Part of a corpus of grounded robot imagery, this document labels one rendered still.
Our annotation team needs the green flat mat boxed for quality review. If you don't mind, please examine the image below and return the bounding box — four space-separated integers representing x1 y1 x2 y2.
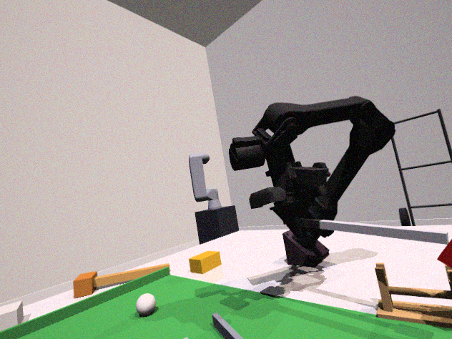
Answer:
18 275 452 339

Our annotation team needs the yellow rectangular block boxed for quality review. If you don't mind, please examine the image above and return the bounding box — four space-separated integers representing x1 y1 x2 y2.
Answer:
189 251 222 274

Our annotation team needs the white golf ball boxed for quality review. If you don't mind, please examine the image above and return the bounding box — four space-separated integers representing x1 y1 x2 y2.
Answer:
136 293 156 315

